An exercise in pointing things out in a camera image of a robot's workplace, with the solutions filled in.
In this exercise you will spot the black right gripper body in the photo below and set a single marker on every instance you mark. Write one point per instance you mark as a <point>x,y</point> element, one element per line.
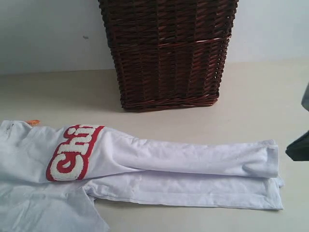
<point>299,149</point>

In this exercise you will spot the white t-shirt with red lettering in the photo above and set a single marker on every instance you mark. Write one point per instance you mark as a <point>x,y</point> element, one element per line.
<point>49,178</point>

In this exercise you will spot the dark brown wicker basket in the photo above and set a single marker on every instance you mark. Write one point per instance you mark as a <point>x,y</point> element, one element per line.
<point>168,54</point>

